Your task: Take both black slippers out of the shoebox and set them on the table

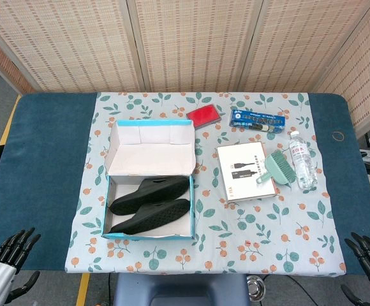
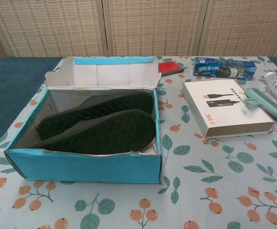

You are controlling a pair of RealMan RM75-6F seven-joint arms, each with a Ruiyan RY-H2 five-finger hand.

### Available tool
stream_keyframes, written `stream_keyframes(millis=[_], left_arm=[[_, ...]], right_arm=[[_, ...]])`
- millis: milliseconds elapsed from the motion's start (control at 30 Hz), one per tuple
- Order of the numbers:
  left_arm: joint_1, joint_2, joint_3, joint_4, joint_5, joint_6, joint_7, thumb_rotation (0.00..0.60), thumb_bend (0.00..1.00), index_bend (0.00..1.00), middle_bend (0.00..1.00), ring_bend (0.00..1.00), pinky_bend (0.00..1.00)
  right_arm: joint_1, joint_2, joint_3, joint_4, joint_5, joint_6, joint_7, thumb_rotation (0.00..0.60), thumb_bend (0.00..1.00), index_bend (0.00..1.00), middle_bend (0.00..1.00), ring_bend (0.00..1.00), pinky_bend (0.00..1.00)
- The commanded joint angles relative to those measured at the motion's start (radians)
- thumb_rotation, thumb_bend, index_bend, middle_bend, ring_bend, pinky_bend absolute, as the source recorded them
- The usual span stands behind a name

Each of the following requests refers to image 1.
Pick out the black rubber slipper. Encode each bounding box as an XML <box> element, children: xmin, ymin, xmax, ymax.
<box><xmin>109</xmin><ymin>177</ymin><xmax>189</xmax><ymax>215</ymax></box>
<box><xmin>108</xmin><ymin>198</ymin><xmax>191</xmax><ymax>235</ymax></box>

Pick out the blue cardboard shoe box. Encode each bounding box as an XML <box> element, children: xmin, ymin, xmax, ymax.
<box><xmin>101</xmin><ymin>119</ymin><xmax>196</xmax><ymax>240</ymax></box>

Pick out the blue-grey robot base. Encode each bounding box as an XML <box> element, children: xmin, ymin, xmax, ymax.
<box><xmin>113</xmin><ymin>273</ymin><xmax>249</xmax><ymax>306</ymax></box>

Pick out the clear plastic water bottle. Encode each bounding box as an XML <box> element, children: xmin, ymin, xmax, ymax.
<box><xmin>288</xmin><ymin>130</ymin><xmax>319</xmax><ymax>191</ymax></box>

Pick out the green cleaning brush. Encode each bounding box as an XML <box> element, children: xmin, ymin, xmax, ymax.
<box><xmin>256</xmin><ymin>150</ymin><xmax>297</xmax><ymax>186</ymax></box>

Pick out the floral patterned tablecloth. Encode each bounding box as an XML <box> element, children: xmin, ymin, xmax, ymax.
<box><xmin>64</xmin><ymin>91</ymin><xmax>347</xmax><ymax>275</ymax></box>

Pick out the blue printed carton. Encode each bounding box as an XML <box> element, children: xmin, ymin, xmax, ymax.
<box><xmin>229</xmin><ymin>108</ymin><xmax>286</xmax><ymax>135</ymax></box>

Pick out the red flat case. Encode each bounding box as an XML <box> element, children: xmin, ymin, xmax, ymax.
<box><xmin>186</xmin><ymin>103</ymin><xmax>223</xmax><ymax>130</ymax></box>

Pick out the bamboo folding screen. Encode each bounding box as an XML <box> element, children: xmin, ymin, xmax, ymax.
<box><xmin>0</xmin><ymin>0</ymin><xmax>370</xmax><ymax>138</ymax></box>

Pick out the white cable product box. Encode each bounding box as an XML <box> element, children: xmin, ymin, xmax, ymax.
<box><xmin>216</xmin><ymin>142</ymin><xmax>278</xmax><ymax>202</ymax></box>

